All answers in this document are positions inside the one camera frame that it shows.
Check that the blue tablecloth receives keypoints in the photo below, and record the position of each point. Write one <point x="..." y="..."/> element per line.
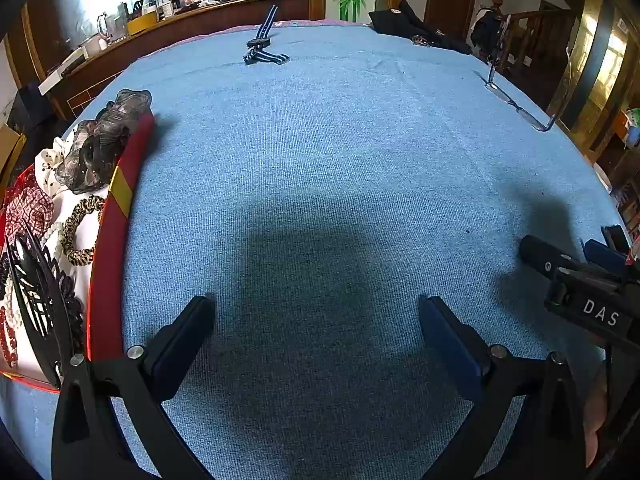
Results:
<point x="325" y="160"/>

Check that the green plastic bag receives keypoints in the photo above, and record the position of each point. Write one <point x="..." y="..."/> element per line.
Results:
<point x="634" y="127"/>

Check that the red tray with white inside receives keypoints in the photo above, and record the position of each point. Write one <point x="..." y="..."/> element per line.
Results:
<point x="112" y="240"/>

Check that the dark bag on railing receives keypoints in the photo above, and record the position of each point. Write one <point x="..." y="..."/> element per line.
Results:
<point x="485" y="32"/>

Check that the wooden counter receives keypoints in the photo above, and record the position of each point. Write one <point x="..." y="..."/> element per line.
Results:
<point x="200" y="25"/>

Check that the yellow box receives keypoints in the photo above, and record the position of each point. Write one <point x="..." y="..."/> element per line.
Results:
<point x="142" y="24"/>

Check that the cardboard box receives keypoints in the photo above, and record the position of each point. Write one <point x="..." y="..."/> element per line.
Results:
<point x="10" y="155"/>

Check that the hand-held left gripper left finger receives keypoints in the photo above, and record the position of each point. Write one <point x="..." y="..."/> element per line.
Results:
<point x="184" y="342"/>

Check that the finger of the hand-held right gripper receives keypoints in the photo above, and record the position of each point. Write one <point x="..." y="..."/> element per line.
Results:
<point x="542" y="256"/>
<point x="605" y="256"/>

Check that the gold pillar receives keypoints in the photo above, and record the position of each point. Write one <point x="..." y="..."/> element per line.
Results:
<point x="595" y="60"/>

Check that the black cloth bag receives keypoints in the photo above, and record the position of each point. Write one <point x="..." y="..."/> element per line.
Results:
<point x="400" y="22"/>

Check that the red plaid scrunchie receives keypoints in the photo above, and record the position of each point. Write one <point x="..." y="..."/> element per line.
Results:
<point x="30" y="207"/>

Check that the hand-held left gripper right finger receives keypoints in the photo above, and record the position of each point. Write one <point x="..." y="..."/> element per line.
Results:
<point x="446" y="341"/>

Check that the clear glass jug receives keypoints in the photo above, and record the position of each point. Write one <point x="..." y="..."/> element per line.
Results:
<point x="104" y="27"/>

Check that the eyeglasses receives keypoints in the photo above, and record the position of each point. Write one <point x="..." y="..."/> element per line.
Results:
<point x="492" y="86"/>

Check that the large black hair clip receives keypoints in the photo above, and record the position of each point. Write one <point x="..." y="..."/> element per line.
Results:
<point x="35" y="305"/>

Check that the person's right hand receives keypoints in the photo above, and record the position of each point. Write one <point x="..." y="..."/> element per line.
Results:
<point x="595" y="410"/>

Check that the grey organza scrunchie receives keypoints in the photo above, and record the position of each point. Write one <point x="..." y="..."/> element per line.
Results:
<point x="95" y="150"/>

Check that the white polka dot scrunchie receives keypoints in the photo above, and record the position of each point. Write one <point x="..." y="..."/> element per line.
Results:
<point x="47" y="161"/>

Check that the wooden stair railing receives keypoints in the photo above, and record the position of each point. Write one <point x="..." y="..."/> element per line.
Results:
<point x="535" y="35"/>

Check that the white flat box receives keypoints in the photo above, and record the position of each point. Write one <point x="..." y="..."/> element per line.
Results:
<point x="50" y="85"/>

